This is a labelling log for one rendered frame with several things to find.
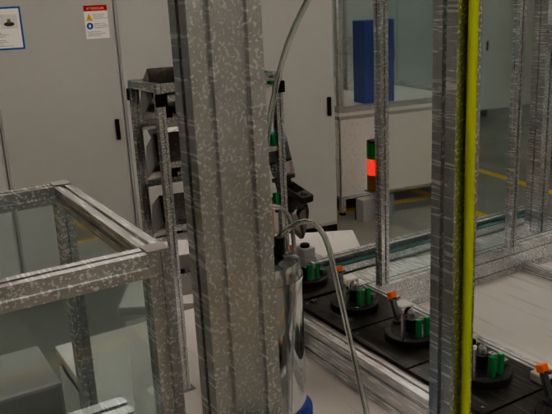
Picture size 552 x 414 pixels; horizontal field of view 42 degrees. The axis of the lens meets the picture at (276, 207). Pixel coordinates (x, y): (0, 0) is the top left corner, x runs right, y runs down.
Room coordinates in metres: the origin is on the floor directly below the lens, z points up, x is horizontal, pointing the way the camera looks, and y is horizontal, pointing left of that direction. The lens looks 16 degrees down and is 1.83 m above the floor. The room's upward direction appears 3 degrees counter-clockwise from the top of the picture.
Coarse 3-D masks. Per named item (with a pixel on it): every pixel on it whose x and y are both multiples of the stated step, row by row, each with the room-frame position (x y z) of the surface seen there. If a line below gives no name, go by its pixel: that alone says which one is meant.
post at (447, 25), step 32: (448, 0) 0.98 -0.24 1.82; (480, 0) 0.99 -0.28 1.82; (448, 32) 0.98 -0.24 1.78; (480, 32) 0.99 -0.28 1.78; (448, 64) 0.98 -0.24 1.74; (480, 64) 0.99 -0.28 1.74; (448, 96) 0.98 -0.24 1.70; (448, 128) 0.98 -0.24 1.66; (448, 160) 0.97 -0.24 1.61; (448, 192) 0.97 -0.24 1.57; (448, 224) 0.97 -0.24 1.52; (448, 256) 0.97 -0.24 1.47; (448, 288) 0.97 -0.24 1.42; (448, 320) 0.97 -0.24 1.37; (448, 352) 0.97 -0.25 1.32; (448, 384) 0.97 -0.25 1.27
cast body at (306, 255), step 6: (300, 246) 2.16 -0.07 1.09; (306, 246) 2.15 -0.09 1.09; (312, 246) 2.15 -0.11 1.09; (300, 252) 2.14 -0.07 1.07; (306, 252) 2.13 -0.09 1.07; (312, 252) 2.14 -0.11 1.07; (300, 258) 2.14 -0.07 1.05; (306, 258) 2.13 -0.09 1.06; (312, 258) 2.14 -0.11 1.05; (306, 264) 2.12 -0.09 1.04; (312, 264) 2.12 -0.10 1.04
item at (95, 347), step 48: (0, 240) 1.15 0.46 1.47; (48, 240) 1.19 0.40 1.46; (96, 240) 1.05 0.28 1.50; (144, 288) 0.83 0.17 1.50; (0, 336) 0.74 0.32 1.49; (48, 336) 0.77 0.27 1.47; (96, 336) 0.80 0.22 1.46; (144, 336) 0.82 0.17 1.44; (0, 384) 0.74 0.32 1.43; (48, 384) 0.76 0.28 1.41; (96, 384) 0.79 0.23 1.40; (144, 384) 0.82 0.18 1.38
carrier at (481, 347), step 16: (480, 352) 1.51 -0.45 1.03; (496, 352) 1.62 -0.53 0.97; (416, 368) 1.56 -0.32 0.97; (480, 368) 1.51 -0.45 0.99; (496, 368) 1.51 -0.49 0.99; (512, 368) 1.51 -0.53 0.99; (528, 368) 1.53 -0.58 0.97; (480, 384) 1.45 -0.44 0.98; (496, 384) 1.45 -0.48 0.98; (512, 384) 1.46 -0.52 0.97; (528, 384) 1.46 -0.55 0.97; (480, 400) 1.41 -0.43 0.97; (496, 400) 1.40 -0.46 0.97; (512, 400) 1.40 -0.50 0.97
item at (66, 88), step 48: (0, 0) 4.65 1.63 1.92; (48, 0) 4.76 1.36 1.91; (96, 0) 4.87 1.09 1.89; (0, 48) 4.63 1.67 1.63; (48, 48) 4.74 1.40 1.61; (96, 48) 4.85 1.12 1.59; (0, 96) 4.62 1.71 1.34; (48, 96) 4.73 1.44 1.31; (96, 96) 4.84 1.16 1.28; (48, 144) 4.71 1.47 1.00; (96, 144) 4.83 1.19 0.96; (96, 192) 4.81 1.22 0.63
